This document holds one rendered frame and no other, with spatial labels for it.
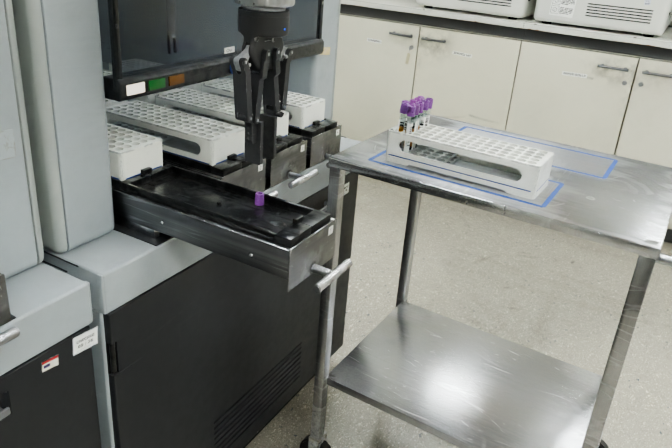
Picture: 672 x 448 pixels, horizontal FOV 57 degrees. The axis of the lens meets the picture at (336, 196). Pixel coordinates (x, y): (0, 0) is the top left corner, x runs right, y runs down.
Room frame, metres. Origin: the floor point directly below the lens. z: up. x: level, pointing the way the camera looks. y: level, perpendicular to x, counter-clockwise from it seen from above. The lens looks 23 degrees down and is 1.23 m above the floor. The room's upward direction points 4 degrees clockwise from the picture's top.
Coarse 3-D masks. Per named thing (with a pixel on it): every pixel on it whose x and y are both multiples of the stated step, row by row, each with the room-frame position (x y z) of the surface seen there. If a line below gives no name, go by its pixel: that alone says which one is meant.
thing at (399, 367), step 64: (448, 192) 1.03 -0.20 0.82; (576, 192) 1.06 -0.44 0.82; (640, 192) 1.09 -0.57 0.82; (640, 256) 0.87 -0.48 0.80; (320, 320) 1.15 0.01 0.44; (384, 320) 1.41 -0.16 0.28; (448, 320) 1.43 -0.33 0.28; (320, 384) 1.15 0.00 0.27; (384, 384) 1.15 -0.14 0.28; (448, 384) 1.17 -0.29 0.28; (512, 384) 1.18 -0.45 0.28; (576, 384) 1.20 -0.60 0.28
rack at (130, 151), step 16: (112, 128) 1.10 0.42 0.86; (112, 144) 1.00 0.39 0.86; (128, 144) 1.01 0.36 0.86; (144, 144) 1.02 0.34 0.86; (160, 144) 1.04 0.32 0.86; (112, 160) 0.97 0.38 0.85; (128, 160) 0.98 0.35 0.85; (144, 160) 1.01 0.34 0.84; (160, 160) 1.04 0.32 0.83; (112, 176) 0.97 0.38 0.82; (128, 176) 0.98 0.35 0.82
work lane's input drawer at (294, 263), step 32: (128, 192) 0.95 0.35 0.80; (160, 192) 0.96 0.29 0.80; (192, 192) 0.97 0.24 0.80; (224, 192) 0.98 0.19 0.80; (160, 224) 0.90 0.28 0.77; (192, 224) 0.87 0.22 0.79; (224, 224) 0.85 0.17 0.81; (256, 224) 0.86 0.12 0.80; (288, 224) 0.87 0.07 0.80; (320, 224) 0.87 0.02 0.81; (256, 256) 0.81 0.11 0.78; (288, 256) 0.78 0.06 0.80; (320, 256) 0.86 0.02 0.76; (288, 288) 0.78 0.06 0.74; (320, 288) 0.78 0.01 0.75
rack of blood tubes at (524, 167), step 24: (432, 144) 1.11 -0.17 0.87; (456, 144) 1.10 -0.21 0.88; (480, 144) 1.13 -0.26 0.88; (504, 144) 1.12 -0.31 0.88; (432, 168) 1.11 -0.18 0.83; (456, 168) 1.08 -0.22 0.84; (480, 168) 1.14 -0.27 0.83; (504, 168) 1.14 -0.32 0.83; (528, 168) 1.02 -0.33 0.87; (528, 192) 1.02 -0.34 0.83
